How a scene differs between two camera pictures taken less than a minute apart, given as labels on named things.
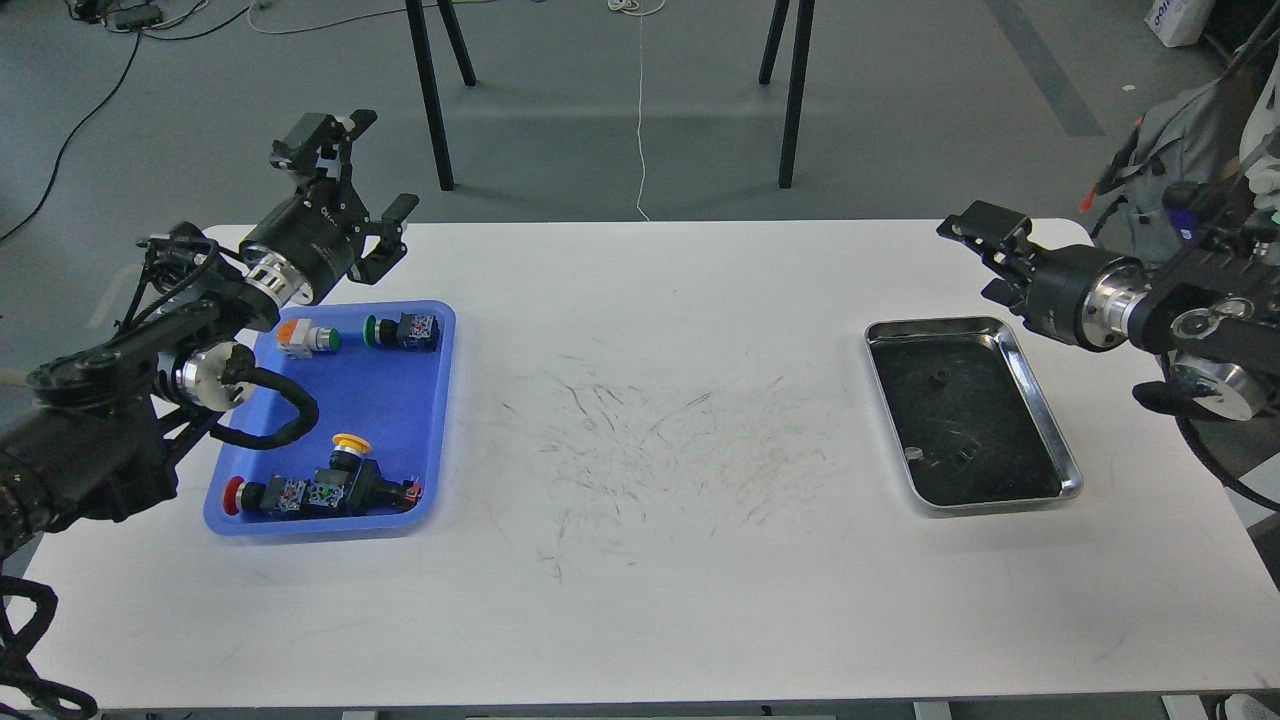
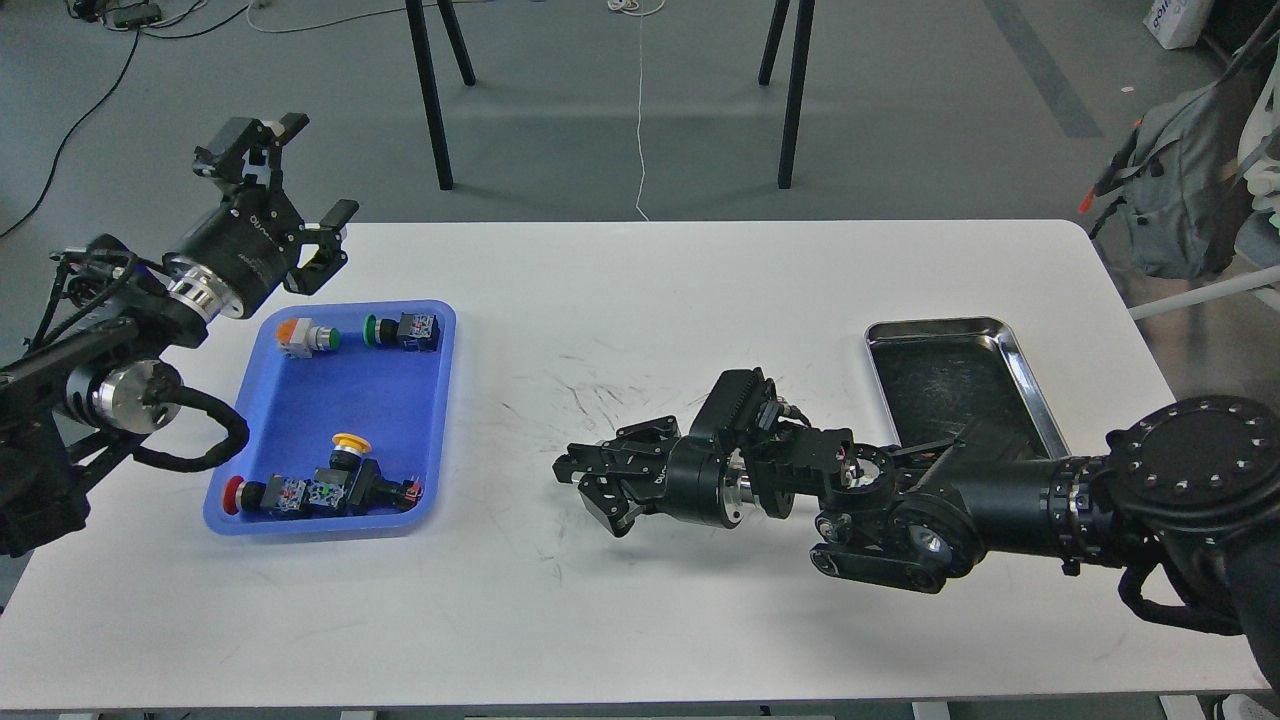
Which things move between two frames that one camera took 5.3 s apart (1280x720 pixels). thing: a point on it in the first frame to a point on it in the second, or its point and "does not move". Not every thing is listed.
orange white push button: x=298 y=339 does not move
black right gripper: x=1072 y=292 to x=694 y=486
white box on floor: x=1178 y=22 does not move
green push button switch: x=412 y=332 does not move
